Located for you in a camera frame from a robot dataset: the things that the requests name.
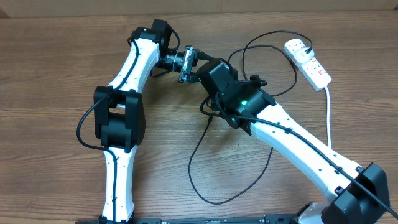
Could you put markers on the white charger plug adapter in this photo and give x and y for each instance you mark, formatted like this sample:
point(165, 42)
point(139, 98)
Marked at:
point(303, 55)

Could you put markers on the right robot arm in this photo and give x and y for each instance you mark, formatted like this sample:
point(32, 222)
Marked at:
point(353, 194)

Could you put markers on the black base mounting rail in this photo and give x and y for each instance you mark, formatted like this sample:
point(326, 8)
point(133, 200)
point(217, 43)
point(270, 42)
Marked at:
point(266, 219)

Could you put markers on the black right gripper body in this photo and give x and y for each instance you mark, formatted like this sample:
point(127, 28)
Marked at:
point(234, 73)

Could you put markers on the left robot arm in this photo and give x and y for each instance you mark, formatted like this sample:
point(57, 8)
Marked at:
point(119, 111)

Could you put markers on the white power strip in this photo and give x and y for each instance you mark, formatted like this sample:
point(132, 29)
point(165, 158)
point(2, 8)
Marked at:
point(313, 71)

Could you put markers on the Samsung Galaxy smartphone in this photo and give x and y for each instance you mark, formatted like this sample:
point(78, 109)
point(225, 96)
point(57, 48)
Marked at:
point(187, 64)

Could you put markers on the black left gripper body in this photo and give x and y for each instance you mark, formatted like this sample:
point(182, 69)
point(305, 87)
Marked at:
point(174, 60)

